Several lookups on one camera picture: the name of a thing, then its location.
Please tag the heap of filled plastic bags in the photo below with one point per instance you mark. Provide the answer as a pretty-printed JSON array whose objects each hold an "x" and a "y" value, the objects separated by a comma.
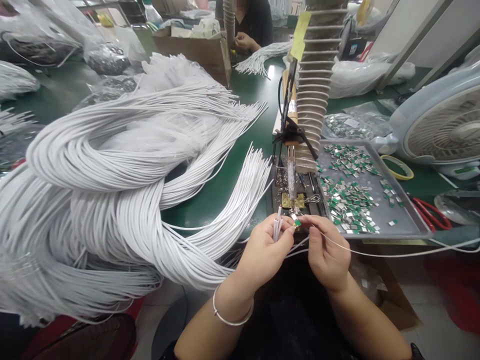
[{"x": 56, "y": 33}]

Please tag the black soldering fixture base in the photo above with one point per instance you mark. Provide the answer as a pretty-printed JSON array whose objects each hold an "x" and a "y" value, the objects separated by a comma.
[{"x": 281, "y": 183}]

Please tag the flat cardboard box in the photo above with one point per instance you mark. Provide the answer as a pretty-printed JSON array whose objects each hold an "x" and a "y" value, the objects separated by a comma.
[{"x": 393, "y": 292}]

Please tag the single green board connector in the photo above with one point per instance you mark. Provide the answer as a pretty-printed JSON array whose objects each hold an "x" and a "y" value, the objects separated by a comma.
[{"x": 296, "y": 223}]

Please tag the yellow tape roll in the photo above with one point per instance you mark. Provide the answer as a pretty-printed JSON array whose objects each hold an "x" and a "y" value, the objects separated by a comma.
[{"x": 408, "y": 170}]

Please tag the pile of green metal connectors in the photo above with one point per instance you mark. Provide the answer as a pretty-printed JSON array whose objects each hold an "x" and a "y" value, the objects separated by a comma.
[{"x": 352, "y": 195}]

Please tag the soldering iron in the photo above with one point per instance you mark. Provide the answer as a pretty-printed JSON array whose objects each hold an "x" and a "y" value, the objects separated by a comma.
[{"x": 291, "y": 176}]

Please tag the white plastic bag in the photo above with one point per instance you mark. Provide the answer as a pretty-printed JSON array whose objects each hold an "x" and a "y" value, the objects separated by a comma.
[{"x": 367, "y": 77}]

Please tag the yellow paper note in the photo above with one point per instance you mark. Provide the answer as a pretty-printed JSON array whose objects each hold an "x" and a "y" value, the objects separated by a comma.
[{"x": 302, "y": 33}]

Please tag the person's body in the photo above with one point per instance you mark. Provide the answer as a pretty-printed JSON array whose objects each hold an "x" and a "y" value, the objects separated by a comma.
[{"x": 292, "y": 322}]

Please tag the red plastic stool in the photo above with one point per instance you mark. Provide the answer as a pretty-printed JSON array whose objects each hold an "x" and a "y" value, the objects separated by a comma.
[{"x": 455, "y": 296}]

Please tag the person's right hand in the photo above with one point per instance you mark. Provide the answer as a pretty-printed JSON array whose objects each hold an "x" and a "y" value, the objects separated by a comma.
[{"x": 332, "y": 258}]

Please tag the white desk fan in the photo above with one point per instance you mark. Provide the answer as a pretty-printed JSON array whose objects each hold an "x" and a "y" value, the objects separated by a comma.
[{"x": 442, "y": 123}]

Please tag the clear bag of connectors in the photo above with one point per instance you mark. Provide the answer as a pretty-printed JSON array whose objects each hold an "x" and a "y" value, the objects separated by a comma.
[{"x": 356, "y": 125}]

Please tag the brown cardboard box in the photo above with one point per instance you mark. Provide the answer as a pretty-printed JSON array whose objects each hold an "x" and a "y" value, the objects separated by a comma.
[{"x": 195, "y": 52}]

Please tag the black box with blue label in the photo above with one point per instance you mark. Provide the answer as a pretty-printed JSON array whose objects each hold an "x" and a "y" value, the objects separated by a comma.
[{"x": 354, "y": 48}]

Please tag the person's left hand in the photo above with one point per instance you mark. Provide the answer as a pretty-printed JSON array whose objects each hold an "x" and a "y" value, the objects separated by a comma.
[{"x": 258, "y": 255}]

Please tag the grey metal tray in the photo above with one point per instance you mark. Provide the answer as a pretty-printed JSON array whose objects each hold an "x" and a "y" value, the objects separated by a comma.
[{"x": 408, "y": 221}]

